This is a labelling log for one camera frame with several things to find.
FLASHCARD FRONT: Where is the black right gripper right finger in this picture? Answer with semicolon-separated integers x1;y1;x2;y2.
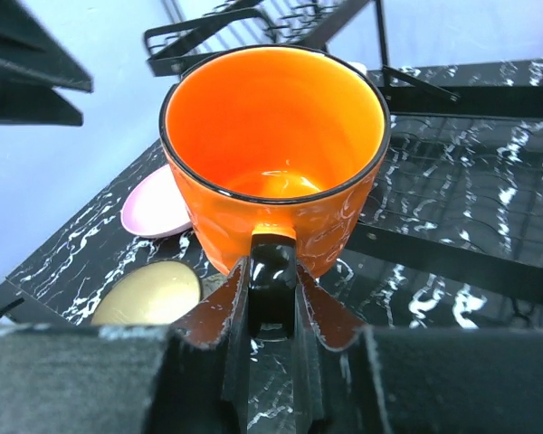
292;268;543;433

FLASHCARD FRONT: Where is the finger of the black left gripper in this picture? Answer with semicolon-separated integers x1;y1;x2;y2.
0;76;83;127
0;1;93;93

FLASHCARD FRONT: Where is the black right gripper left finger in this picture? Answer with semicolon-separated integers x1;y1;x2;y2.
0;259;251;433

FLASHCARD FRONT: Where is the beige speckled bowl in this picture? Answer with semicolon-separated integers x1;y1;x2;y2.
90;260;202;326

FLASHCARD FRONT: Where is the pink round plate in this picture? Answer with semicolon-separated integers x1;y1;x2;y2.
120;165;192;239

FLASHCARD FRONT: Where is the orange plastic cup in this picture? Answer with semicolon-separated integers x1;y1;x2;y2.
157;44;393;340

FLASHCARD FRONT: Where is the black metal dish rack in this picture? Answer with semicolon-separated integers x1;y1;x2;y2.
145;1;543;328

